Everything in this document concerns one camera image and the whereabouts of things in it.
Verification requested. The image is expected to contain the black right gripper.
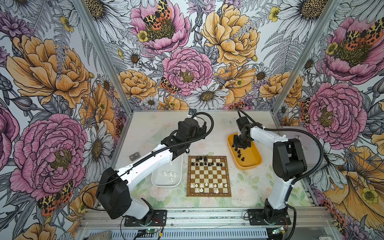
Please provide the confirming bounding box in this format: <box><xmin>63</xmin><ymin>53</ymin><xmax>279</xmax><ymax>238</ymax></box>
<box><xmin>232</xmin><ymin>133</ymin><xmax>252</xmax><ymax>149</ymax></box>

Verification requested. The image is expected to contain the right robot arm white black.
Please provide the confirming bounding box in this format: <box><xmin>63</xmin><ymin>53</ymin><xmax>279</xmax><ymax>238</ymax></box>
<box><xmin>234</xmin><ymin>117</ymin><xmax>307</xmax><ymax>224</ymax></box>

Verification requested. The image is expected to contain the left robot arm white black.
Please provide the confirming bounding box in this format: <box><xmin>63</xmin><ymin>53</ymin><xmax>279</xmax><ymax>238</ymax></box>
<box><xmin>96</xmin><ymin>118</ymin><xmax>213</xmax><ymax>222</ymax></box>

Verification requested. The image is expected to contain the wooden chess board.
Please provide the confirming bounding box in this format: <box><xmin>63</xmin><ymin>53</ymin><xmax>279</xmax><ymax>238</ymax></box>
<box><xmin>187</xmin><ymin>156</ymin><xmax>232</xmax><ymax>198</ymax></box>

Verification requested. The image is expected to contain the yellow plastic tray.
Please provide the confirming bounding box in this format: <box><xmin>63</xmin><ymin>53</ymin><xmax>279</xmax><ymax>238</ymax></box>
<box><xmin>227</xmin><ymin>134</ymin><xmax>263</xmax><ymax>171</ymax></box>

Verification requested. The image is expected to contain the white plastic tray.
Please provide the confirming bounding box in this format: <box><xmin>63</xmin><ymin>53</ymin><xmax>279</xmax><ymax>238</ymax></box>
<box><xmin>151</xmin><ymin>155</ymin><xmax>184</xmax><ymax>188</ymax></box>

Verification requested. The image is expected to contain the grey metal box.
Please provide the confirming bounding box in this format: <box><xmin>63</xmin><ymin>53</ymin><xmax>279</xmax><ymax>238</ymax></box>
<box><xmin>279</xmin><ymin>126</ymin><xmax>320</xmax><ymax>172</ymax></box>

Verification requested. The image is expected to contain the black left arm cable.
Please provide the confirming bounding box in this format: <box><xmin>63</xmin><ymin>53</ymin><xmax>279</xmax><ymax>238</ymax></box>
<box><xmin>80</xmin><ymin>111</ymin><xmax>215</xmax><ymax>211</ymax></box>

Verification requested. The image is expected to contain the small grey bracket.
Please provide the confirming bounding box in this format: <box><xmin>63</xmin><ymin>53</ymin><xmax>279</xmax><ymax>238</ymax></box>
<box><xmin>129</xmin><ymin>152</ymin><xmax>141</xmax><ymax>162</ymax></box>

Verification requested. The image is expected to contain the aluminium corner post right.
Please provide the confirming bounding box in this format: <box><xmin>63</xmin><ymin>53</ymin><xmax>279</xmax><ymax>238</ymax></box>
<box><xmin>272</xmin><ymin>0</ymin><xmax>341</xmax><ymax>115</ymax></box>

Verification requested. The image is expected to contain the aluminium corner post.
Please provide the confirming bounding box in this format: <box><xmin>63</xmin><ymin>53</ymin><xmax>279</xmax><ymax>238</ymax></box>
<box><xmin>272</xmin><ymin>0</ymin><xmax>341</xmax><ymax>115</ymax></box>
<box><xmin>74</xmin><ymin>1</ymin><xmax>133</xmax><ymax>117</ymax></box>

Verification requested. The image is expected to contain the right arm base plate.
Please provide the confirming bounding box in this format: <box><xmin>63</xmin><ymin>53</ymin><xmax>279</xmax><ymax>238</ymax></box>
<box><xmin>245</xmin><ymin>208</ymin><xmax>292</xmax><ymax>226</ymax></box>

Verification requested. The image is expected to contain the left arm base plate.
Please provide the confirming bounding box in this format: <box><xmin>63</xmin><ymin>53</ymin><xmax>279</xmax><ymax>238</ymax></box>
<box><xmin>124</xmin><ymin>210</ymin><xmax>168</xmax><ymax>227</ymax></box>

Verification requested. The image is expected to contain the aluminium corner post left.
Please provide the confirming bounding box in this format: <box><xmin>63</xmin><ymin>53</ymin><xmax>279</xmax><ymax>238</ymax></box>
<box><xmin>74</xmin><ymin>1</ymin><xmax>133</xmax><ymax>117</ymax></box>

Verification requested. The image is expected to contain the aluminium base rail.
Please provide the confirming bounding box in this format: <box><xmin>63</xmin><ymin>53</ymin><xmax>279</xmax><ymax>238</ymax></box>
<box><xmin>79</xmin><ymin>207</ymin><xmax>335</xmax><ymax>230</ymax></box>

